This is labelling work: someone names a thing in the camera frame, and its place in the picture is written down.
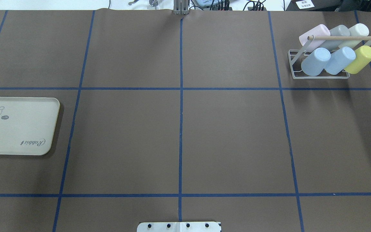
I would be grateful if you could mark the aluminium frame post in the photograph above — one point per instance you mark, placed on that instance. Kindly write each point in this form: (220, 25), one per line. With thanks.
(181, 7)

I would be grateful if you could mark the cream plastic tray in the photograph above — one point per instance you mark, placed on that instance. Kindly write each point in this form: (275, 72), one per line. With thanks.
(27, 125)

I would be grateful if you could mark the grey cup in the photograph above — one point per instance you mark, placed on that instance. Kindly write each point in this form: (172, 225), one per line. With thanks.
(340, 30)

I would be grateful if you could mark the light blue cup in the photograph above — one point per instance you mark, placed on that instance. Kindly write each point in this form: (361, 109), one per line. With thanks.
(340, 59)

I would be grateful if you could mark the yellow cup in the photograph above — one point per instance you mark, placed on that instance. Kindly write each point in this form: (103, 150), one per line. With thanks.
(363, 58)

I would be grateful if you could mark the black labelled box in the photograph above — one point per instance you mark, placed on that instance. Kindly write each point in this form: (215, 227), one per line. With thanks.
(316, 5)

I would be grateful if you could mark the white wire cup rack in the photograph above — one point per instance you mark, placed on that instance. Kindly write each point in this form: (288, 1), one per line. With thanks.
(296, 57)

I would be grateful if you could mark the white camera post base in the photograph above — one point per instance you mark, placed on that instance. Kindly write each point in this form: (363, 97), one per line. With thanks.
(196, 226)

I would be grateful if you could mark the pale green cup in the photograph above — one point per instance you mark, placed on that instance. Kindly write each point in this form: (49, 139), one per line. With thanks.
(357, 30)

